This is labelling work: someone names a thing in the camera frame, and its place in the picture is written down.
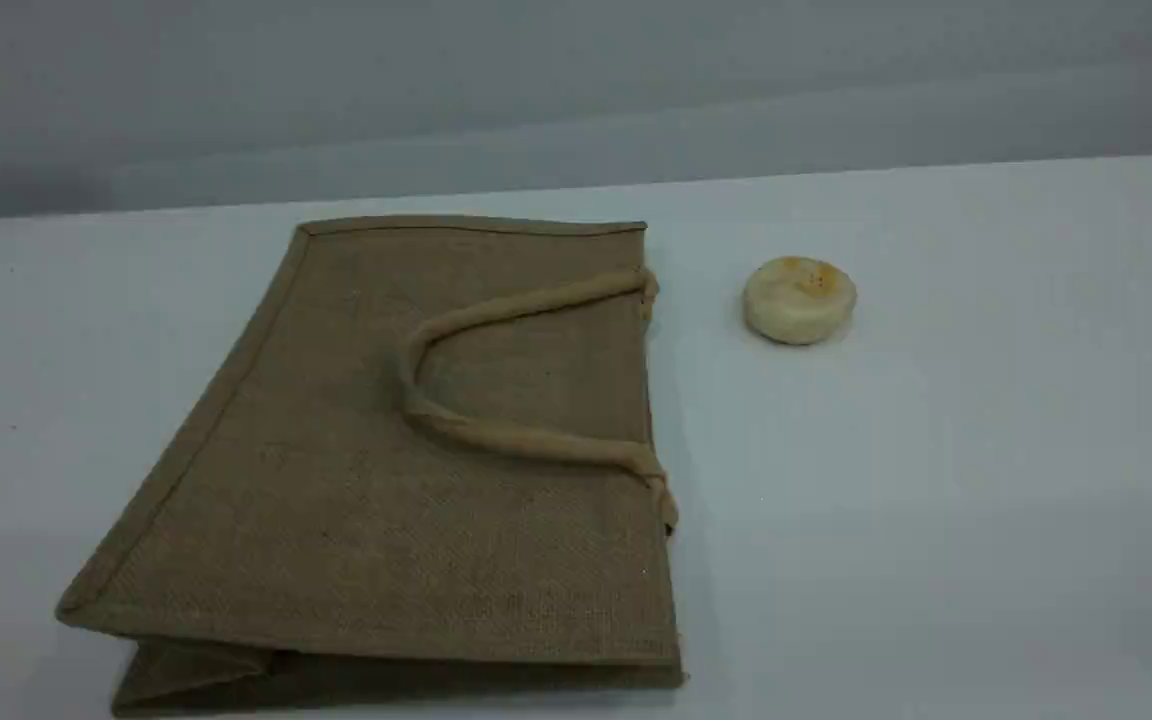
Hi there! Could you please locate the round egg yolk pastry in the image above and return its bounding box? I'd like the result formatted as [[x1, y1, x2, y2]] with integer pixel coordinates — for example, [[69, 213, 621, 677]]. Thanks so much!
[[742, 256, 858, 347]]

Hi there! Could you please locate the brown jute tote bag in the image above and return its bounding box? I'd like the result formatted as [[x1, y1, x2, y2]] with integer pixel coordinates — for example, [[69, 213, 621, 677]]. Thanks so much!
[[54, 213, 687, 716]]

